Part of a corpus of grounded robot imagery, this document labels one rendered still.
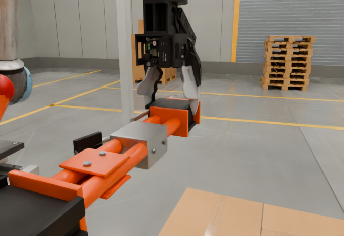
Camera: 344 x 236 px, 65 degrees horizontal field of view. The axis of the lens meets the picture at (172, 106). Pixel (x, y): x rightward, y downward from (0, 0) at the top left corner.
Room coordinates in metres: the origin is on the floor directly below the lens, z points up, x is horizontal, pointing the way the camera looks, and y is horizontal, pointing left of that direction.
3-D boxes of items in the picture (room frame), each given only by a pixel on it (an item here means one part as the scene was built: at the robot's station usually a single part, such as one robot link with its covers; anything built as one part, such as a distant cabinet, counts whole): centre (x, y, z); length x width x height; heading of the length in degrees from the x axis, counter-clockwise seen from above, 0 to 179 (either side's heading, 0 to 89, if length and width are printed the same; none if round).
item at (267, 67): (7.16, -2.98, 0.65); 1.29 x 1.10 x 1.30; 164
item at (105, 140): (0.47, 0.06, 1.20); 0.31 x 0.03 x 0.05; 158
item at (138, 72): (8.02, 0.51, 0.87); 1.20 x 1.01 x 1.74; 164
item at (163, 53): (0.48, 0.01, 1.36); 0.09 x 0.08 x 0.12; 157
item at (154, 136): (0.38, 0.05, 1.19); 0.07 x 0.07 x 0.04; 68
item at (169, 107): (0.50, -0.01, 1.20); 0.08 x 0.07 x 0.05; 158
